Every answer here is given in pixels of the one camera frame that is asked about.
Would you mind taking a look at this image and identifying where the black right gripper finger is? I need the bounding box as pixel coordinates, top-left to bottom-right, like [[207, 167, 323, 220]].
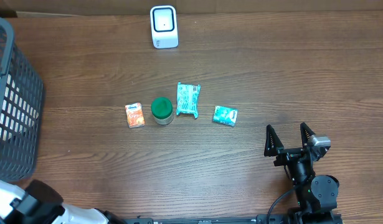
[[300, 122, 315, 147], [264, 124, 284, 157]]

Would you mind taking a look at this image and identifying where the small teal tissue pack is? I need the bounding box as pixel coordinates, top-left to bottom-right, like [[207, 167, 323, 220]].
[[212, 106, 239, 127]]

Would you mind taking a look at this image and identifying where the teal white snack packet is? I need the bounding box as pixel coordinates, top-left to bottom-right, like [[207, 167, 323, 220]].
[[176, 82, 201, 119]]

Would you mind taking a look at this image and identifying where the green lid clear jar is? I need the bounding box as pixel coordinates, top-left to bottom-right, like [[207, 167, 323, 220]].
[[151, 97, 174, 125]]

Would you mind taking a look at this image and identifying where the small orange box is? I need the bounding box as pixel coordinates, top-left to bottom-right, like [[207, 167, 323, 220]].
[[125, 103, 145, 128]]

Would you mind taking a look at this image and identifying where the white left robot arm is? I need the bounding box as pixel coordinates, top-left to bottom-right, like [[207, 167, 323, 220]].
[[0, 180, 125, 224]]

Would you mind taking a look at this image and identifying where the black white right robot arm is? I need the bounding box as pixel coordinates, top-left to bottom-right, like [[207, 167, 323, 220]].
[[264, 123, 343, 224]]

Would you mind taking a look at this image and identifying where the white barcode scanner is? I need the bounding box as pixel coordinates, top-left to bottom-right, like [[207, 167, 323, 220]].
[[150, 5, 179, 49]]

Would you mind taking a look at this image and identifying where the black plastic mesh basket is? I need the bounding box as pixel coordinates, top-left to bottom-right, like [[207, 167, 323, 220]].
[[0, 17, 45, 182]]

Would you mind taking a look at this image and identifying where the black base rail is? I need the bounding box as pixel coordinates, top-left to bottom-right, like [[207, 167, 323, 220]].
[[123, 215, 296, 224]]

